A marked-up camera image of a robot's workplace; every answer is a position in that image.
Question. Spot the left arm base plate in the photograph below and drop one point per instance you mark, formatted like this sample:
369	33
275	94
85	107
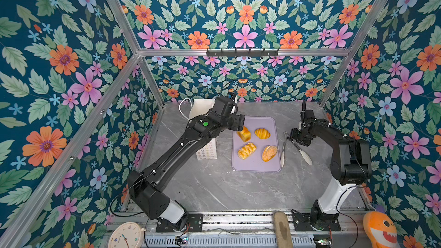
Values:
188	223

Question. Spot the white paper gift bag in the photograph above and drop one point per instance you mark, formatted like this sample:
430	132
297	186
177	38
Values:
200	107

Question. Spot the braided golden bread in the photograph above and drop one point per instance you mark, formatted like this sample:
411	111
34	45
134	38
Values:
246	151

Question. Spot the rectangular loaf bread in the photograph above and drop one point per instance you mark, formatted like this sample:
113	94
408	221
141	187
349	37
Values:
245	135

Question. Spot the wooden handle brush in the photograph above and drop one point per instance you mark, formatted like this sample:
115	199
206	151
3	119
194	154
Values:
282	230

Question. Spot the lilac rectangular tray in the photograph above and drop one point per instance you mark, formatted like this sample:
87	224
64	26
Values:
255	162

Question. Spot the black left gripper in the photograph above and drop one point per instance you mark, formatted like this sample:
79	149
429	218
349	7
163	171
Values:
237	122

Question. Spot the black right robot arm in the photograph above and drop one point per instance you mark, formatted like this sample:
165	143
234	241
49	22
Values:
350	163

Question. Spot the black wall hook rail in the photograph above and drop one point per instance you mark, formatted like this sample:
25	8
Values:
256	53

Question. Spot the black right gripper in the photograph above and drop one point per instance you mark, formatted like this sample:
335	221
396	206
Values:
296	135

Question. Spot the oval sesame bread roll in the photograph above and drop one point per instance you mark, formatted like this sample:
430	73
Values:
269	153

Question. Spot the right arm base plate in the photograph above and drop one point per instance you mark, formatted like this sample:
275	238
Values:
315	221

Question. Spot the cream round clock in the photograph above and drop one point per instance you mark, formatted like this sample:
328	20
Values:
127	235

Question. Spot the round yellow ridged bun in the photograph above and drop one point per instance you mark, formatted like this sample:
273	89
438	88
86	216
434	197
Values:
262	133

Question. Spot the orange shark plush toy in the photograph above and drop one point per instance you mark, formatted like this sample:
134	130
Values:
380	230

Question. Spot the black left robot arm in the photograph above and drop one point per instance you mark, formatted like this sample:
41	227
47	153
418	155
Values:
146	187

